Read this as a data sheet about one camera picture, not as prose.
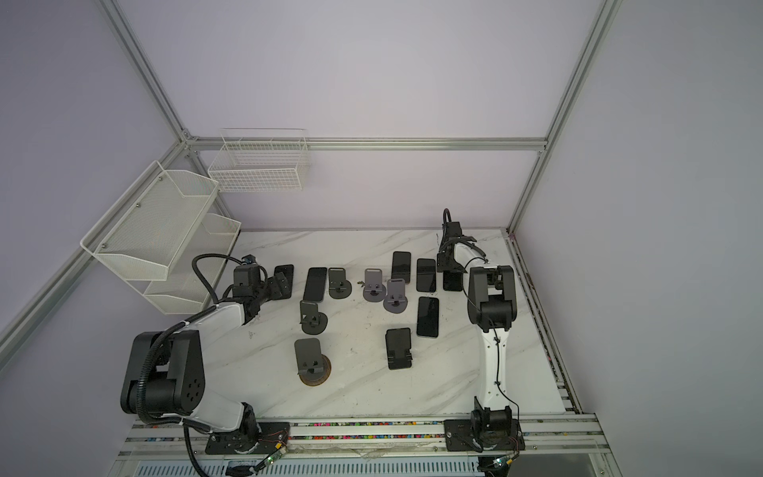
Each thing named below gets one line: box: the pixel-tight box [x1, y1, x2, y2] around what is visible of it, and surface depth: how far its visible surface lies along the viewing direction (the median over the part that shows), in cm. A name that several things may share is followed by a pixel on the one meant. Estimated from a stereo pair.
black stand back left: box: [327, 267, 352, 300], surface depth 100 cm
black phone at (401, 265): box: [391, 251, 412, 284], surface depth 113 cm
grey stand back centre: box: [362, 268, 387, 303], surface depth 99 cm
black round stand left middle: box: [299, 300, 328, 335], surface depth 92 cm
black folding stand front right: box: [385, 327, 414, 371], surface depth 84 cm
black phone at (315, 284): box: [303, 266, 327, 304], surface depth 105 cm
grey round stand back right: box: [383, 278, 409, 315], surface depth 97 cm
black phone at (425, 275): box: [416, 258, 437, 293], surface depth 110 cm
